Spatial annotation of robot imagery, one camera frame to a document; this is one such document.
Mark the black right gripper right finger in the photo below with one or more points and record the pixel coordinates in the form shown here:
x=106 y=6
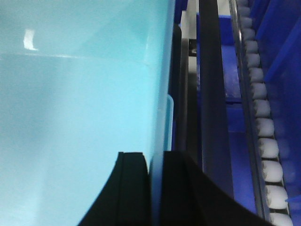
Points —
x=190 y=198

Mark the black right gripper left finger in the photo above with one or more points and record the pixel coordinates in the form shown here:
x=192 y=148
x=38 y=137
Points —
x=125 y=198

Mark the light blue plastic bin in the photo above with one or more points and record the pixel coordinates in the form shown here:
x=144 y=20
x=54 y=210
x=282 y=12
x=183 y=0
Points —
x=80 y=81

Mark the dark blue bin lower middle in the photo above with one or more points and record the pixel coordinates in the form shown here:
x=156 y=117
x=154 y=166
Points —
x=184 y=89

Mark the dark blue bin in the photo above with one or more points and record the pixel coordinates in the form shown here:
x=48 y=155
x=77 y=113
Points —
x=278 y=31
x=184 y=89

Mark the white roller conveyor track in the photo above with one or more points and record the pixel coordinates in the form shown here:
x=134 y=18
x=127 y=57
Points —
x=271 y=198

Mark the dark blue bin lower right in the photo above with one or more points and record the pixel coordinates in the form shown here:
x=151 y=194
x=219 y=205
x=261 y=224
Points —
x=278 y=31

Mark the steel divider rail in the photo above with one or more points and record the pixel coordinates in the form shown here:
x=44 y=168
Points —
x=216 y=161

